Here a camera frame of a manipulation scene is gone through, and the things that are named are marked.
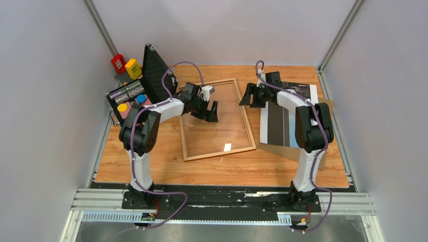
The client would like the black open toy case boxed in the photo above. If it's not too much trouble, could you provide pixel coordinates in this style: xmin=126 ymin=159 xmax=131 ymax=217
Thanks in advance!
xmin=106 ymin=43 xmax=178 ymax=124

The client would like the aluminium rail frame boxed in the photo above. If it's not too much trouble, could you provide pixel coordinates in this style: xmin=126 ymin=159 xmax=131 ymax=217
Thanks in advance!
xmin=61 ymin=187 xmax=384 ymax=241

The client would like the wooden picture frame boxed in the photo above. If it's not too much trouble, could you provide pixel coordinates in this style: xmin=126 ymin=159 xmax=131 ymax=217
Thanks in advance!
xmin=178 ymin=78 xmax=257 ymax=162

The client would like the red toy house block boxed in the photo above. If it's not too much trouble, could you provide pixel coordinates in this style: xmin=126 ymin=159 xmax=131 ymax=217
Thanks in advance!
xmin=111 ymin=53 xmax=126 ymax=74

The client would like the yellow toy house block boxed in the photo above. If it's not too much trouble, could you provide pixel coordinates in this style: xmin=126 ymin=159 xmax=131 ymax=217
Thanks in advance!
xmin=125 ymin=58 xmax=142 ymax=80

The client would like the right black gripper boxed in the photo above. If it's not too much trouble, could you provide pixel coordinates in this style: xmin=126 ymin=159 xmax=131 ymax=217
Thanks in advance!
xmin=239 ymin=83 xmax=271 ymax=108

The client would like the yellow round disc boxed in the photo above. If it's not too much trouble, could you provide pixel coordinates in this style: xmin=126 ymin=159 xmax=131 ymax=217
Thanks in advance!
xmin=117 ymin=103 xmax=128 ymax=112

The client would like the photo print white border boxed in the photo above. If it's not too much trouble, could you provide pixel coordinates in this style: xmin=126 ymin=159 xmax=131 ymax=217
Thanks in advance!
xmin=259 ymin=82 xmax=318 ymax=148

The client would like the blue round disc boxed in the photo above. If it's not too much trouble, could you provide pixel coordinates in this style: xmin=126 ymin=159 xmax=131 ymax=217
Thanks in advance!
xmin=136 ymin=94 xmax=147 ymax=103

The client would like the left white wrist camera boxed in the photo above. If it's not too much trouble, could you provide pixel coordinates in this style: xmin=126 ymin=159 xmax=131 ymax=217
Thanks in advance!
xmin=199 ymin=85 xmax=215 ymax=102

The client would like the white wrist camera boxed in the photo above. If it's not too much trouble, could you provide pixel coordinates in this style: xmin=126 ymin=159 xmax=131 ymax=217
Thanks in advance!
xmin=256 ymin=69 xmax=266 ymax=88
xmin=199 ymin=85 xmax=215 ymax=102

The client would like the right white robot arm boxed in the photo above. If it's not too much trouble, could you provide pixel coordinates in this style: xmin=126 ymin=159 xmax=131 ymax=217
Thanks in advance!
xmin=239 ymin=69 xmax=334 ymax=211

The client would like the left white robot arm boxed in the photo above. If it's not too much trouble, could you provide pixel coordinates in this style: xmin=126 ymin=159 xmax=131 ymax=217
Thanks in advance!
xmin=119 ymin=82 xmax=219 ymax=208

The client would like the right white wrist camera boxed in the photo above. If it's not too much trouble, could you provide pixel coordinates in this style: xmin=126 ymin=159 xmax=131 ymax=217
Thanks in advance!
xmin=256 ymin=69 xmax=266 ymax=88

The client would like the brown cardboard backing sheet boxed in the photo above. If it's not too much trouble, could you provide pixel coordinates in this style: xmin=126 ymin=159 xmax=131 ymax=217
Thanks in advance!
xmin=256 ymin=97 xmax=335 ymax=171

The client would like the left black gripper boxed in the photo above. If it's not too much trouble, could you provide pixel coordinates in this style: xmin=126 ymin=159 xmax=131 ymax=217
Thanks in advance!
xmin=191 ymin=96 xmax=219 ymax=123

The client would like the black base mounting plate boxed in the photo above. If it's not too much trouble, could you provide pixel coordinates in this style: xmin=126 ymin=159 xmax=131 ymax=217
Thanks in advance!
xmin=121 ymin=184 xmax=321 ymax=221

